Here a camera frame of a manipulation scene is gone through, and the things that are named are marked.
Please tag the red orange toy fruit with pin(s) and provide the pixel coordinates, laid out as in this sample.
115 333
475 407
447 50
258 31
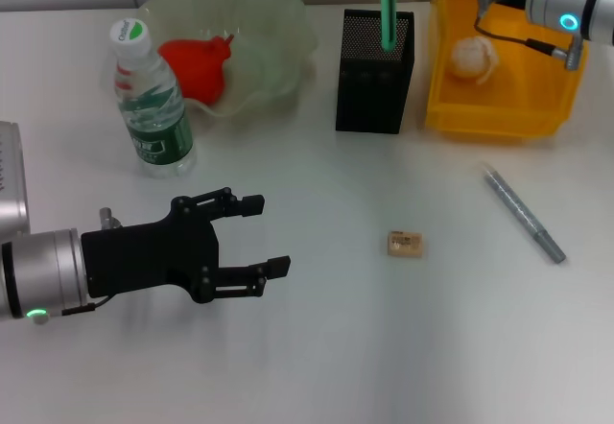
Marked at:
196 71

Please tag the green utility knife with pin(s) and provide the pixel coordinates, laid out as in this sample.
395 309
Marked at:
387 11

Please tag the grey marker pen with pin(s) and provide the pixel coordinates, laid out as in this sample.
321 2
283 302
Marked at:
523 213

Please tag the small tan eraser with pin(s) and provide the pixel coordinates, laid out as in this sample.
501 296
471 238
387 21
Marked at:
404 245

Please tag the white paper ball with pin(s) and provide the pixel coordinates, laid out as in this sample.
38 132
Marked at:
472 57

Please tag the clear green-label water bottle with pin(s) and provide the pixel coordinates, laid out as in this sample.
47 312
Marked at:
153 122

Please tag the black mesh pen holder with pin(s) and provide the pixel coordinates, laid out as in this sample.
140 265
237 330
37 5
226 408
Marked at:
371 93

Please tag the green glass fruit plate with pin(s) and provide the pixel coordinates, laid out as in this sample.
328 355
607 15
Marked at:
268 50

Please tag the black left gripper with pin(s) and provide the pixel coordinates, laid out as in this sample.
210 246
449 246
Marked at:
148 256

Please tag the yellow plastic bin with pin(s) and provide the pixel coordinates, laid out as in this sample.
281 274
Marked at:
527 98

